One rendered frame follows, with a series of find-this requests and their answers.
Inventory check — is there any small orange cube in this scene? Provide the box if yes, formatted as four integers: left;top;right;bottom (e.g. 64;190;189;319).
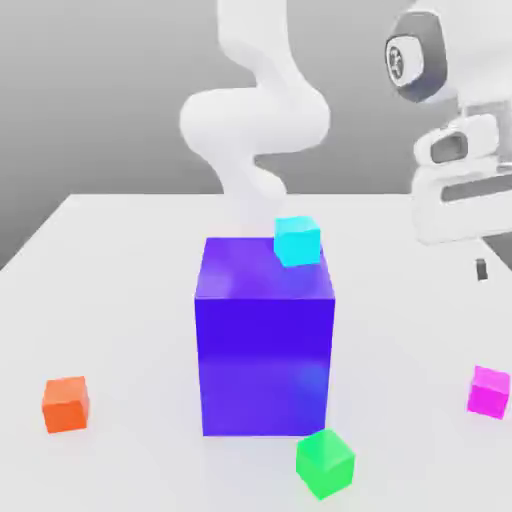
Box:
41;375;90;434

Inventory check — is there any large blue box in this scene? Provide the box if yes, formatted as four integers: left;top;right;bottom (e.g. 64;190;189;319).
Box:
193;236;336;438

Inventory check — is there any small cyan cube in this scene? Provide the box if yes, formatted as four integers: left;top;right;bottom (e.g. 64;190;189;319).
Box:
273;215;322;268

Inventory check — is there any small green cube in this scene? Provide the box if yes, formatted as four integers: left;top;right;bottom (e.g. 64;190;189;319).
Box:
295;428;356;501

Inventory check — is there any small magenta cube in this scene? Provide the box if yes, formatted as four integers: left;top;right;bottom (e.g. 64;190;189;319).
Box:
466;364;512;420

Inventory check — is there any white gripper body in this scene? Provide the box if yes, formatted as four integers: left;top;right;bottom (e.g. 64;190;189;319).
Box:
410;161;512;246

